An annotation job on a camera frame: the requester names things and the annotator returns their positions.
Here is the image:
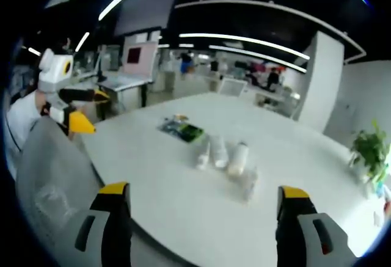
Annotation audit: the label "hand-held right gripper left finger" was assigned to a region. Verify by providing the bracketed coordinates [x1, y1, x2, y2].
[74, 181, 133, 267]

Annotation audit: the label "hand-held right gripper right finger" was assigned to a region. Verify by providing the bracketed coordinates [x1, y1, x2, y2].
[274, 185, 359, 267]

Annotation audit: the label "white beige skincare bottle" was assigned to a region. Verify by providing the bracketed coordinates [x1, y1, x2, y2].
[227, 140, 250, 177]

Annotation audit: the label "white skincare tube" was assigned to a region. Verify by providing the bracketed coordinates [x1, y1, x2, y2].
[210, 134, 229, 169]

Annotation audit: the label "small white skincare bottle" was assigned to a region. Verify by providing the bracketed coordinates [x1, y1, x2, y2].
[196, 141, 212, 170]

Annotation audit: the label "white background desk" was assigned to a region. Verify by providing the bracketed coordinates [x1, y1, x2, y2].
[97, 70, 154, 119]

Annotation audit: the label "grey translucent cloth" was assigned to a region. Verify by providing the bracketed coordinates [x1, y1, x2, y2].
[14, 116, 103, 249]

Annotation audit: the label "pink board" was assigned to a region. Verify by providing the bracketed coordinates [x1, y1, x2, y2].
[121, 41, 159, 76]

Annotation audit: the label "colourful small items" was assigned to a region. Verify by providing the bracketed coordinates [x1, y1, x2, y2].
[371, 180, 391, 230]

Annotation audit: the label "green potted plant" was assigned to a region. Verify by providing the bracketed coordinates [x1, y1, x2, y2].
[349, 119, 391, 183]

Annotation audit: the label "green snack packets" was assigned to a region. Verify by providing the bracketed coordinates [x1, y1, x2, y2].
[158, 114, 205, 144]

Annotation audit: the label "large dark screen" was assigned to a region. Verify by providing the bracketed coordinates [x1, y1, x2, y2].
[113, 0, 181, 36]

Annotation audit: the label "white chair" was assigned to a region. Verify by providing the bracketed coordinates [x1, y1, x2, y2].
[219, 76, 247, 97]

